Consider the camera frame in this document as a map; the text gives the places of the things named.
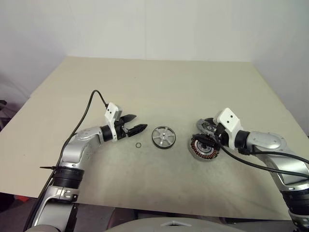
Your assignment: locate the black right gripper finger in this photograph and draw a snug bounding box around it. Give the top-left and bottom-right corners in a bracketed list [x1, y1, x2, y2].
[192, 133, 217, 143]
[204, 141, 221, 150]

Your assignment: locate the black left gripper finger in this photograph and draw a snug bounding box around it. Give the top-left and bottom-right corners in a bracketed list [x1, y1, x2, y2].
[126, 123, 148, 137]
[120, 114, 139, 125]

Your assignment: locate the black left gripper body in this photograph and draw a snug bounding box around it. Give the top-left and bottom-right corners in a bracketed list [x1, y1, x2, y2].
[114, 117, 129, 141]

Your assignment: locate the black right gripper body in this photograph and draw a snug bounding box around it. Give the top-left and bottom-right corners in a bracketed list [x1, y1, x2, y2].
[213, 123, 229, 147]

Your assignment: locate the grey motor end cover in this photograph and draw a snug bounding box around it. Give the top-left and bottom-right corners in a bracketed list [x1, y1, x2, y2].
[195, 117, 219, 135]

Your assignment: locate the copper wound motor stator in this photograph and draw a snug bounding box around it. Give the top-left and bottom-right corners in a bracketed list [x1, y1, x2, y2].
[188, 134, 220, 164]

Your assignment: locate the silver spoked rotor wheel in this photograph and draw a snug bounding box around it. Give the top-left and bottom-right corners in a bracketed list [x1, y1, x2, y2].
[151, 126, 176, 149]

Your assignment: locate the dark rounded shape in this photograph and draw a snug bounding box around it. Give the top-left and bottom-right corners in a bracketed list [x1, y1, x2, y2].
[217, 217, 243, 226]
[74, 204, 137, 232]

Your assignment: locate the grey robot torso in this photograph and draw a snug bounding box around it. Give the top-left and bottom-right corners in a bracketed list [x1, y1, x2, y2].
[112, 217, 243, 232]

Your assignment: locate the black floor object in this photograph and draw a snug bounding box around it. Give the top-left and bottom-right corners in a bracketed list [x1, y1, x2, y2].
[0, 192, 15, 209]

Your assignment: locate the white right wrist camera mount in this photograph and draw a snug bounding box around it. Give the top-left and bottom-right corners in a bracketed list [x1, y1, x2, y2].
[213, 107, 243, 148]

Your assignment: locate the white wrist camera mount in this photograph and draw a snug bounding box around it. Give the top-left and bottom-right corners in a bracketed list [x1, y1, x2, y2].
[213, 107, 243, 148]
[104, 102, 123, 142]

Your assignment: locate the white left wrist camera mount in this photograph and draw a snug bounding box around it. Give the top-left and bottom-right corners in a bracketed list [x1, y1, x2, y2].
[104, 102, 123, 142]

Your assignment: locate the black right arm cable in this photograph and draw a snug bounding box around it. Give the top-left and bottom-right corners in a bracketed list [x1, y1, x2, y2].
[217, 142, 309, 181]

